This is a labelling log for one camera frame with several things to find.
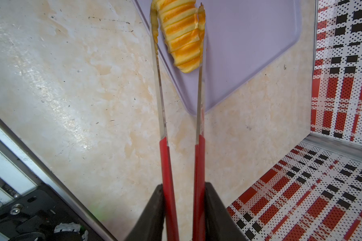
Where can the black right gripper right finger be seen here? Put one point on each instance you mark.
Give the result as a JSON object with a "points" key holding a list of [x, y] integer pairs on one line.
{"points": [[219, 224]]}

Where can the lilac plastic tray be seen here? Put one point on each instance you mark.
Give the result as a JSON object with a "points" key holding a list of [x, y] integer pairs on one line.
{"points": [[241, 38]]}

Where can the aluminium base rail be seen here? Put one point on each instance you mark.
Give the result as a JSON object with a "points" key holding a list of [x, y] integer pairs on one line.
{"points": [[34, 204]]}

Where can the ridged bread loaf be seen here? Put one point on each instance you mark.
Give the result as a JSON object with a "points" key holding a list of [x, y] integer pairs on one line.
{"points": [[183, 27]]}

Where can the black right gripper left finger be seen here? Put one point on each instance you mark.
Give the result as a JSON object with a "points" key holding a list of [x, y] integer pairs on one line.
{"points": [[150, 224]]}

